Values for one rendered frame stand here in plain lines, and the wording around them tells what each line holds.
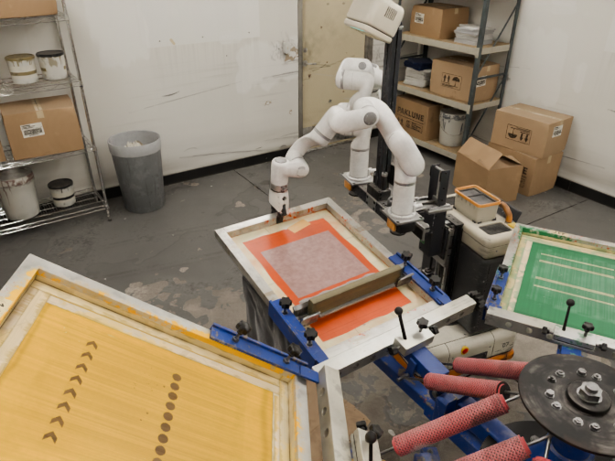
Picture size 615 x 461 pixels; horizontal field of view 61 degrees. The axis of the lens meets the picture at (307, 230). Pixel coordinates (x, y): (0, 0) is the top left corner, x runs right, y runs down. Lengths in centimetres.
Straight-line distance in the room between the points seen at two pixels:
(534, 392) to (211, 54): 459
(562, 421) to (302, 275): 110
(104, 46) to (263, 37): 155
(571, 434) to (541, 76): 483
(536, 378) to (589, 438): 18
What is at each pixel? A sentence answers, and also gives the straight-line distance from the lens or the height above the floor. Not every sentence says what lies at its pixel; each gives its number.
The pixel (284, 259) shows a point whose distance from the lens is 211.
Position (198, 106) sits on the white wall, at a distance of 542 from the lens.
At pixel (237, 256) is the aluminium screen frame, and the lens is 206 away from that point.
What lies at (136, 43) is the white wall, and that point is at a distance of 513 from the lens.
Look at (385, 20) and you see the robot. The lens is 220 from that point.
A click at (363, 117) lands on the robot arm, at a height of 162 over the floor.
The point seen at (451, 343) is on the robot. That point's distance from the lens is 302.
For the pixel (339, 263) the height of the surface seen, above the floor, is 106.
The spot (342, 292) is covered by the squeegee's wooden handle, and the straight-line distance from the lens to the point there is 185.
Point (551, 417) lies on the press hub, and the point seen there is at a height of 131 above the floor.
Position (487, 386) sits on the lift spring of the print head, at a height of 122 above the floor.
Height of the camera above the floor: 222
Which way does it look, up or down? 30 degrees down
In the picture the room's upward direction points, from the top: straight up
